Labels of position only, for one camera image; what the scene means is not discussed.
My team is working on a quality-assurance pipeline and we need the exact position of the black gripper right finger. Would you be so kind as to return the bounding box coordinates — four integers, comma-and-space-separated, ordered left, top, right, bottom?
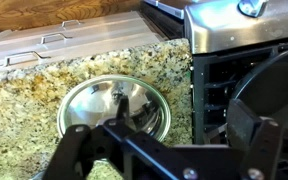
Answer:
226, 98, 285, 180

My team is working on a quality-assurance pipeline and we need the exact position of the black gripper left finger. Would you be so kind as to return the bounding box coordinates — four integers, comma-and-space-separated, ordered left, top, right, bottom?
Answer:
42, 123, 96, 180

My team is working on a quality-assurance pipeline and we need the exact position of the glass lid with steel rim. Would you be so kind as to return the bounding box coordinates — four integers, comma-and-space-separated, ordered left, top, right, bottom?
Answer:
56, 73, 172, 145

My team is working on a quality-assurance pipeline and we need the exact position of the stainless steel gas stove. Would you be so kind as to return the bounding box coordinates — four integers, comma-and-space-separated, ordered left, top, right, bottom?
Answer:
139, 0, 288, 180

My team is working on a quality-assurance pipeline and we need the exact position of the silver stove knob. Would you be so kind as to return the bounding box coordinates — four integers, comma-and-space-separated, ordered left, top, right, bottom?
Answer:
237, 0, 269, 19

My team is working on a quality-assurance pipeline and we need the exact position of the large black frying pan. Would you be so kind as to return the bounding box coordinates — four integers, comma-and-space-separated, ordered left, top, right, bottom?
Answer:
227, 44, 288, 134

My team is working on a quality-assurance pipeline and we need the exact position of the white drawer cabinet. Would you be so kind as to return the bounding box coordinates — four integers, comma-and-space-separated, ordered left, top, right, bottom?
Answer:
0, 10, 166, 76

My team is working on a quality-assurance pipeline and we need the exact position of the silver drawer handle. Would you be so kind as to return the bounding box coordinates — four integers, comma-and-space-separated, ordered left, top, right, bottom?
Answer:
61, 19, 82, 29
38, 32, 74, 45
3, 50, 52, 68

